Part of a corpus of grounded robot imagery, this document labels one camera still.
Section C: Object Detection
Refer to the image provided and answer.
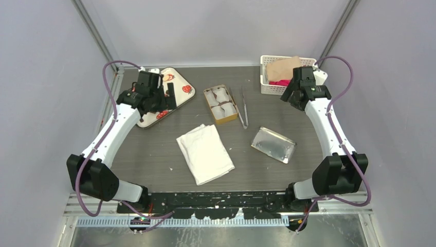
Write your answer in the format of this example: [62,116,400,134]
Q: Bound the metal tongs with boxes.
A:
[229,86,249,130]

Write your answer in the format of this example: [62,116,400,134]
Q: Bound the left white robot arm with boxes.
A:
[66,69,176,213]

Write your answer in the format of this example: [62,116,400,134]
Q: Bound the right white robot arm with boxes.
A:
[281,66,369,211]

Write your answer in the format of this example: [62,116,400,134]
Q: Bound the gold chocolate tin box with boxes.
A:
[203,84,238,125]

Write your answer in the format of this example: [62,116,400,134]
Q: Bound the pink cloth in basket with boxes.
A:
[269,80,290,86]

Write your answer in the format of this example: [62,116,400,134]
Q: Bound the strawberry pattern tray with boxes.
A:
[137,67,196,129]

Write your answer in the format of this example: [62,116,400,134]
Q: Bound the beige cloth in basket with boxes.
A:
[265,56,302,81]

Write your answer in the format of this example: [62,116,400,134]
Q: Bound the white plastic basket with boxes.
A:
[260,55,317,95]

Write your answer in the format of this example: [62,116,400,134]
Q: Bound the white paper cup liner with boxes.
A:
[205,91,219,107]
[211,105,226,120]
[221,102,237,117]
[213,87,230,103]

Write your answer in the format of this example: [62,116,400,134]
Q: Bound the white folded cloth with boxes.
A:
[176,124,235,186]

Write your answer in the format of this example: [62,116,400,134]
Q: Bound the silver tin lid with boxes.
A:
[251,127,297,164]

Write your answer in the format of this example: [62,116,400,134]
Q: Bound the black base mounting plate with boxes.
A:
[117,189,312,220]

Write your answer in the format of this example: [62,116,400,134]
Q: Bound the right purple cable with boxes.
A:
[295,56,372,234]

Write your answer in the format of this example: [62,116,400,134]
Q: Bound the purple cable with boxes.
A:
[75,60,175,234]
[295,56,372,234]

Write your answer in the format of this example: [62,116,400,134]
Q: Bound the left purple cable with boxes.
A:
[75,60,175,234]

